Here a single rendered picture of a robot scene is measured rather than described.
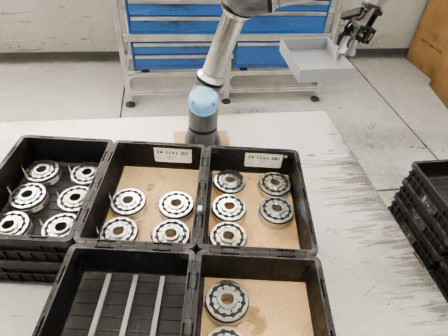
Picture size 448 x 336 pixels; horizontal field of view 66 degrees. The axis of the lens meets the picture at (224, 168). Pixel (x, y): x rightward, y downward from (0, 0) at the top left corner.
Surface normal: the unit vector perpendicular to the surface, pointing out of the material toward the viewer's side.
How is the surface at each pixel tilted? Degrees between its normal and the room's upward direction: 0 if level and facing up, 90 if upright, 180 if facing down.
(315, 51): 1
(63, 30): 90
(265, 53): 90
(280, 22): 90
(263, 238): 0
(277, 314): 0
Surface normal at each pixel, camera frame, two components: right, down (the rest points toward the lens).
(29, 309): 0.05, -0.73
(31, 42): 0.14, 0.68
